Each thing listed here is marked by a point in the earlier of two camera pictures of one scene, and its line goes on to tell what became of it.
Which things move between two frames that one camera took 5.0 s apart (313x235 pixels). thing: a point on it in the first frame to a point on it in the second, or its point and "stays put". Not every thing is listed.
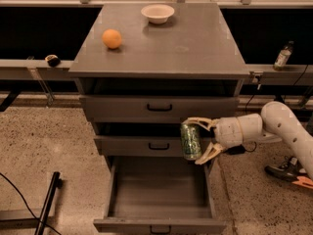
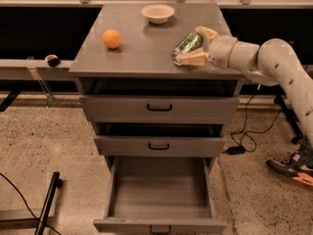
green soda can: (192, 140) to (192, 42)
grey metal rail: (34, 70) stays put
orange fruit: (111, 38) stays put
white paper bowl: (157, 14) stays put
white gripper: (227, 131) to (221, 51)
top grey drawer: (156, 109) stays put
